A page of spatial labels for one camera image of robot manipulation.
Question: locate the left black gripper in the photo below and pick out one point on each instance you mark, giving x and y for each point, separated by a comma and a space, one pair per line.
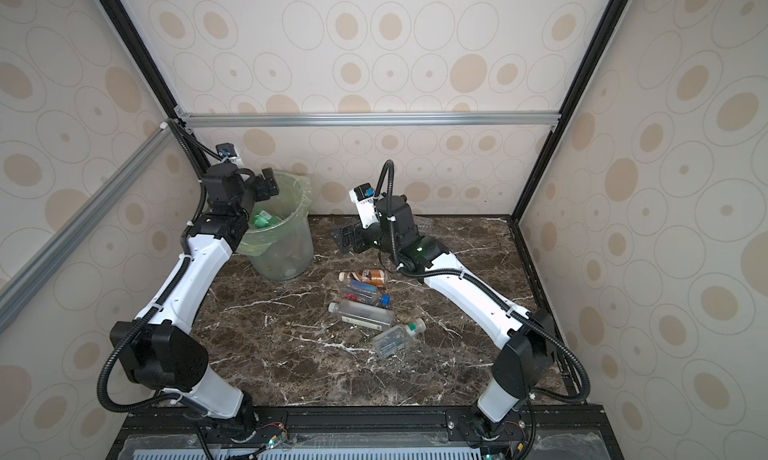
265, 190

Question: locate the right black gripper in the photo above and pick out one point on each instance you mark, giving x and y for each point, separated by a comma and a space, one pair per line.
342, 239

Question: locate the green soda bottle yellow cap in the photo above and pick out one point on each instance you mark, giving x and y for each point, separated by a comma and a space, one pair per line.
264, 219

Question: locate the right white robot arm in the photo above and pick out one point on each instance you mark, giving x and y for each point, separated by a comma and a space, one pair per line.
526, 340

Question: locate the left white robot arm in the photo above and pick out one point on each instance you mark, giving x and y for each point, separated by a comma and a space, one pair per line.
155, 359

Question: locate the green-lined mesh waste bin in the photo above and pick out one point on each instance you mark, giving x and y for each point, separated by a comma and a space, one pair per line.
285, 251

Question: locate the brown Nescafe bottle near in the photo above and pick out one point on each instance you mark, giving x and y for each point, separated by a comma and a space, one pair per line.
374, 277

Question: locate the clear crushed bottle blue cap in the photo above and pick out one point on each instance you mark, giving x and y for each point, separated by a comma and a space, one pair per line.
364, 293

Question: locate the clear square bottle white cap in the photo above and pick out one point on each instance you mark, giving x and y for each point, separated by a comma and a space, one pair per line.
362, 315

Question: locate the clear small bottle green-white cap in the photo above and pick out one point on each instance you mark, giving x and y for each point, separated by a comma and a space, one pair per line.
397, 338

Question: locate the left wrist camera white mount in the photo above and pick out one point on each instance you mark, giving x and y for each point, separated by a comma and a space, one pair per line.
227, 153

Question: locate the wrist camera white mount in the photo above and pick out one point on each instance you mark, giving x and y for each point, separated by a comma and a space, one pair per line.
363, 197
227, 153

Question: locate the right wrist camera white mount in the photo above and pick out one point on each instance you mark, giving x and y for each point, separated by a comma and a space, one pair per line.
363, 197

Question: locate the horizontal aluminium rail back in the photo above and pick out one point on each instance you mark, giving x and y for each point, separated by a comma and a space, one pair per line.
375, 119

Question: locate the diagonal aluminium rail left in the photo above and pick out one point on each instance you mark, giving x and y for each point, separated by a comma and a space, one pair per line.
20, 290

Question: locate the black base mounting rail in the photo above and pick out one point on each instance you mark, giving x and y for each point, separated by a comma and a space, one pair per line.
408, 432

